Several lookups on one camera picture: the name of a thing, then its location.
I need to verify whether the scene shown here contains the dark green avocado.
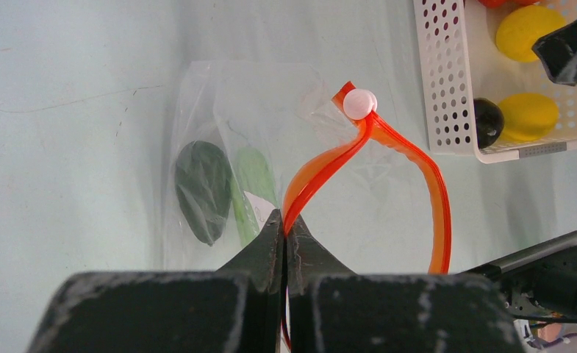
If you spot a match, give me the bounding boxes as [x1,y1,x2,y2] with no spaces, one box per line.
[174,140,232,246]

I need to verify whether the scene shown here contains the white perforated plastic basket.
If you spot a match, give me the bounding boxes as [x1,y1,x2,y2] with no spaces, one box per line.
[412,1,577,164]

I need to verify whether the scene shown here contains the red chili pepper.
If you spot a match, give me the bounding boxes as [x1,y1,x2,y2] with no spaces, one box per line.
[477,0,507,9]

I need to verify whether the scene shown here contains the dark brown round fruit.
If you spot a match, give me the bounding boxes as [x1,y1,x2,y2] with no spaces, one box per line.
[473,98,504,149]

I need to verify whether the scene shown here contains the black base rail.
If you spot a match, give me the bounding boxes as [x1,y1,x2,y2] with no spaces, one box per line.
[469,230,577,325]

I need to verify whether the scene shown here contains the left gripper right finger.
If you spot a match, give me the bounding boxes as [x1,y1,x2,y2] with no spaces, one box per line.
[285,219,523,352]

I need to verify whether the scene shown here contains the yellow lemon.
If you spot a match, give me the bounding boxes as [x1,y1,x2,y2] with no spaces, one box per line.
[495,5,566,63]
[498,93,559,143]

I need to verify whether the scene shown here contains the light green pepper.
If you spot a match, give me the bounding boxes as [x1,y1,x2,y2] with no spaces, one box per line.
[231,147,278,247]

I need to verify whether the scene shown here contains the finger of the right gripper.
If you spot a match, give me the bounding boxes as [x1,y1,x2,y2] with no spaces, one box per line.
[532,19,577,87]

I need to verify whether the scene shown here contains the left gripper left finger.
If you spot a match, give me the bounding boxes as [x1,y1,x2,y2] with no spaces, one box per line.
[28,210,284,352]

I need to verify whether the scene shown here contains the clear zip top bag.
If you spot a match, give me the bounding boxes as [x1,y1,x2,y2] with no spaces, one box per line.
[161,59,452,353]

